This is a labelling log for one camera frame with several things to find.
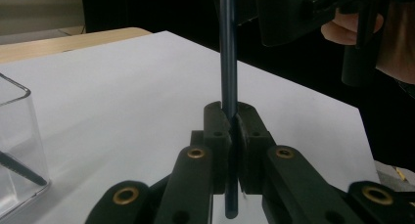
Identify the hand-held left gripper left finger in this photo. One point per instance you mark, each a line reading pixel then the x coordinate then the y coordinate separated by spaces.
pixel 218 136

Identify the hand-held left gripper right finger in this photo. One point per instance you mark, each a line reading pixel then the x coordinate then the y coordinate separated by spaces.
pixel 253 136

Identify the dark pencil with orange end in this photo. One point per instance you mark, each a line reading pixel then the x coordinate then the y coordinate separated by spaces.
pixel 23 170
pixel 228 54

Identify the clear acrylic organizer box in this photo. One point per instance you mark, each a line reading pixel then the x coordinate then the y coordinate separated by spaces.
pixel 19 129

